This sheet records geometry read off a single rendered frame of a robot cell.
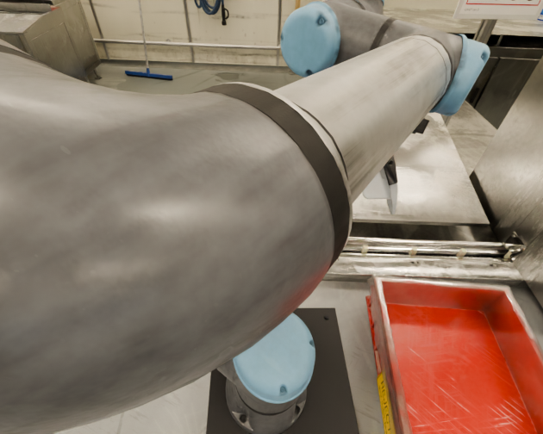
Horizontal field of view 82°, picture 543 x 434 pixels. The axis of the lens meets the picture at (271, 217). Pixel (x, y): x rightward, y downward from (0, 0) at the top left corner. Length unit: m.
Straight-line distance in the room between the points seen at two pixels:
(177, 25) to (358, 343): 4.21
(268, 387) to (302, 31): 0.43
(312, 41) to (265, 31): 4.01
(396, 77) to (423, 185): 0.93
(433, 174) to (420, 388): 0.68
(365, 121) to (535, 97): 0.96
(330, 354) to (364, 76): 0.60
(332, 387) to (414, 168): 0.78
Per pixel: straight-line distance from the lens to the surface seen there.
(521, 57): 2.85
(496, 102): 2.91
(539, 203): 1.04
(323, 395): 0.69
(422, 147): 1.28
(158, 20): 4.61
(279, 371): 0.45
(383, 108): 0.19
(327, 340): 0.72
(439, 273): 0.96
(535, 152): 1.07
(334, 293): 0.87
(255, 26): 4.40
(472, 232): 1.19
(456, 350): 0.90
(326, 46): 0.39
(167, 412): 0.77
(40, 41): 3.47
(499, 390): 0.91
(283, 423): 0.62
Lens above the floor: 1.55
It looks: 45 degrees down
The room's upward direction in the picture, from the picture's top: 3 degrees clockwise
